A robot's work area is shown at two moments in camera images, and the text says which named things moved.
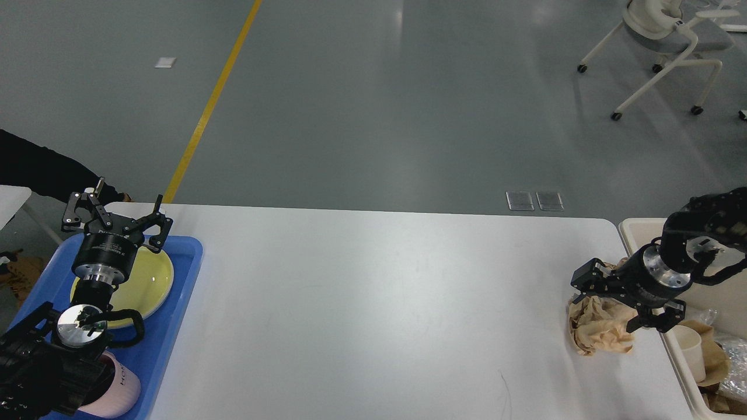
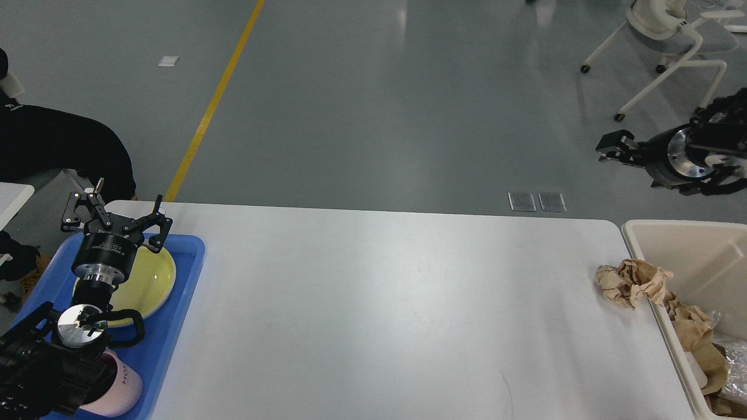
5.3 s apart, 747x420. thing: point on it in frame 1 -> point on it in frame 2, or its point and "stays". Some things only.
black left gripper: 108,256 stays
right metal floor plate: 550,201 stays
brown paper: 598,324 -> 694,329
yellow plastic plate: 146,289 stays
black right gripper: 645,278 -> 664,154
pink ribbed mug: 115,389 stays
